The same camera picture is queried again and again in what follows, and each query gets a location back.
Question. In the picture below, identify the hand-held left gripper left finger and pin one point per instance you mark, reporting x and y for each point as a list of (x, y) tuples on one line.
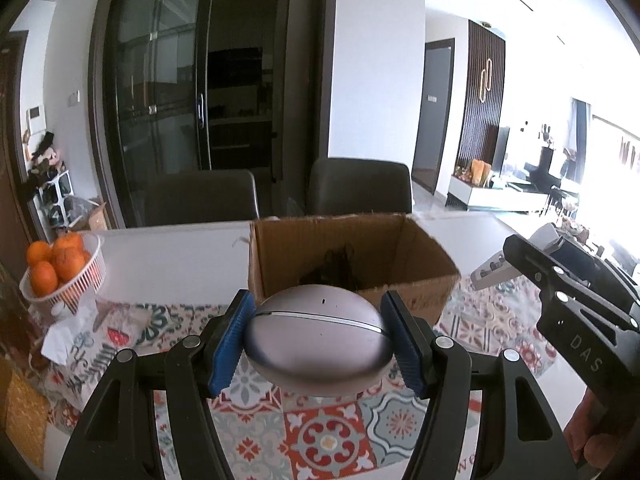
[(232, 340)]

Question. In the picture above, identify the dark interior door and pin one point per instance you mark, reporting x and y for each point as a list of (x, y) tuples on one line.
[(432, 110)]

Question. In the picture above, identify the white plastic basket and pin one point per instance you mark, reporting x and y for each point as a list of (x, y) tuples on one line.
[(86, 281)]

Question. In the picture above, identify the person's right hand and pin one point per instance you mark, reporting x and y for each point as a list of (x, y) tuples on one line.
[(590, 435)]

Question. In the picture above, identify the silver egg-shaped case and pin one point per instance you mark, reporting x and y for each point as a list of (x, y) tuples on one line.
[(320, 340)]

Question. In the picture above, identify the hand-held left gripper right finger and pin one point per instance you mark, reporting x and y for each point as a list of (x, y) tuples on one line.
[(402, 345)]

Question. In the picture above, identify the orange woven placemat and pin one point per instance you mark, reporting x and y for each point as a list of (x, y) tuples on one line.
[(20, 410)]

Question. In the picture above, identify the patterned tile table runner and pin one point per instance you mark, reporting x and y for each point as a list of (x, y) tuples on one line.
[(320, 440)]

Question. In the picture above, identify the white media console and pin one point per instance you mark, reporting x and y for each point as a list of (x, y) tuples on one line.
[(500, 197)]

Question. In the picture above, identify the white shoe rack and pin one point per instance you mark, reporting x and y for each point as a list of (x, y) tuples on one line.
[(56, 200)]

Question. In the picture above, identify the orange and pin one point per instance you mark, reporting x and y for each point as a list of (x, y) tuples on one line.
[(42, 280), (38, 254), (70, 265), (67, 241)]

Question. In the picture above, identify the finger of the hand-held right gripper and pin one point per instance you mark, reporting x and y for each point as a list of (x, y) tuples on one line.
[(582, 259), (545, 272)]

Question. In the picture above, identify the wall intercom panel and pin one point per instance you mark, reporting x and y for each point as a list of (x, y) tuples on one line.
[(34, 116)]

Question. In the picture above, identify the brown cardboard box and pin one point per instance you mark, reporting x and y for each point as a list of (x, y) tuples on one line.
[(295, 260)]

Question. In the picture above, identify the orange paper bag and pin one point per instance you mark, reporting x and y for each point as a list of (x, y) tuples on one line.
[(480, 171)]

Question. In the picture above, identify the white printed tablecloth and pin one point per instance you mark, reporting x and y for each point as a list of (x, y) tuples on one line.
[(175, 265)]

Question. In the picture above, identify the dark glass sliding door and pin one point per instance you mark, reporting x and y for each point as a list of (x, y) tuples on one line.
[(165, 85)]

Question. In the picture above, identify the small open cardboard carton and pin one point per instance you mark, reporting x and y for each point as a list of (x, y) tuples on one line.
[(92, 217)]

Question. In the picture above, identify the dark grey dining chair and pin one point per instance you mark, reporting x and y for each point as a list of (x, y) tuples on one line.
[(360, 185), (200, 197)]

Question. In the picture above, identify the black television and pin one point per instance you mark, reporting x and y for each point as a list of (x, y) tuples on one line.
[(502, 150)]

